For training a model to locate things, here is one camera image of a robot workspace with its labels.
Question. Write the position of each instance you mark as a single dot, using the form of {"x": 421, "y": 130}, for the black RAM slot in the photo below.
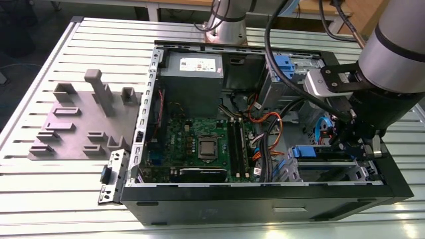
{"x": 245, "y": 149}
{"x": 234, "y": 147}

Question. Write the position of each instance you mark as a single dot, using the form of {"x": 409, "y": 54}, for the black open PC case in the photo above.
{"x": 232, "y": 206}

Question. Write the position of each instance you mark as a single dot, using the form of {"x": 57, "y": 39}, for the grey parts rack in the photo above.
{"x": 83, "y": 124}

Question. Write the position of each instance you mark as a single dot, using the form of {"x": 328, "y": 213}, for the silver disk bay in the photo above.
{"x": 325, "y": 162}

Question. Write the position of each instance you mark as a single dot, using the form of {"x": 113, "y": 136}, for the black CPU socket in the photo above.
{"x": 209, "y": 136}

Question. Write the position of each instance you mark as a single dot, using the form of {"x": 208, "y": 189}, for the hard disk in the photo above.
{"x": 304, "y": 152}

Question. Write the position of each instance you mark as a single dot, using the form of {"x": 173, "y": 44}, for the silver CPU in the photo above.
{"x": 209, "y": 149}

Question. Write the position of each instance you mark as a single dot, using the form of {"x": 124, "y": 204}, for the silver hinged slot latch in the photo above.
{"x": 116, "y": 174}

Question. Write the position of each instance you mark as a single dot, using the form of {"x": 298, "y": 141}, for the black table corner cap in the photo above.
{"x": 76, "y": 19}

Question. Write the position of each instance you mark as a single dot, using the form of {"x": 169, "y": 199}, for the black graphics card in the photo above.
{"x": 198, "y": 174}

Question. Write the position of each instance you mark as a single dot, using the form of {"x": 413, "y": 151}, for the green motherboard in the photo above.
{"x": 179, "y": 149}

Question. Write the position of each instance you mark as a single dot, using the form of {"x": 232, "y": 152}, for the white desk frame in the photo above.
{"x": 151, "y": 12}

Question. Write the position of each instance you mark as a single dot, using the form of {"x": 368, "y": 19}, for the wooden desk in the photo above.
{"x": 308, "y": 6}

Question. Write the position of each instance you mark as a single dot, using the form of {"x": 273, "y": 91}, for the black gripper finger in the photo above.
{"x": 361, "y": 148}
{"x": 341, "y": 134}

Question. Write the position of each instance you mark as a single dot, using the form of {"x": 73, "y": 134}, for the silver optical drive bay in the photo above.
{"x": 270, "y": 95}

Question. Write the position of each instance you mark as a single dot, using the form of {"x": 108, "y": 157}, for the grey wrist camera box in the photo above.
{"x": 318, "y": 84}

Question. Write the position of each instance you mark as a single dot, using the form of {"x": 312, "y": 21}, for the black round knob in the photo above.
{"x": 105, "y": 174}

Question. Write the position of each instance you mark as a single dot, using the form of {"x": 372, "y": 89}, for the grey power supply unit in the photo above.
{"x": 192, "y": 94}

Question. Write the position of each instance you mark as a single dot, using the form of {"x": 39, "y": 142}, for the blue plastic drive latch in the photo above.
{"x": 284, "y": 63}

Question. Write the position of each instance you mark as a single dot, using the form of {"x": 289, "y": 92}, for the wooden cabinet panel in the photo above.
{"x": 368, "y": 15}

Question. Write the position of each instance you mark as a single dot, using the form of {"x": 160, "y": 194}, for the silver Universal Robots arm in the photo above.
{"x": 392, "y": 49}

